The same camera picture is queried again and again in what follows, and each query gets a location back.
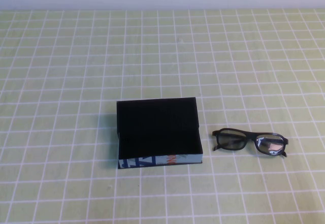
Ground black printed glasses case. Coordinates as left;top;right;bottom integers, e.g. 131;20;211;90
116;97;204;170

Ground black framed glasses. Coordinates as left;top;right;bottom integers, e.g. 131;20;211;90
212;127;289;158

